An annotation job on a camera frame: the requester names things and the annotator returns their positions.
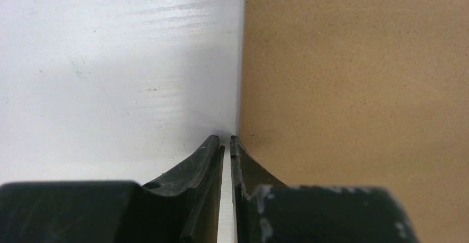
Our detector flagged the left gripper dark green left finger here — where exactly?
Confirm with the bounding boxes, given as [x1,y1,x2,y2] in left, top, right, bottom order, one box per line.
[1,135,225,242]

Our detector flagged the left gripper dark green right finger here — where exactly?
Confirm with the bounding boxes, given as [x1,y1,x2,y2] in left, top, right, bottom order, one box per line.
[230,136,418,242]

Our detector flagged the brown frame backing board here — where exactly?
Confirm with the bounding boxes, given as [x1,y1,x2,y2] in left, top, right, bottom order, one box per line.
[239,0,468,242]

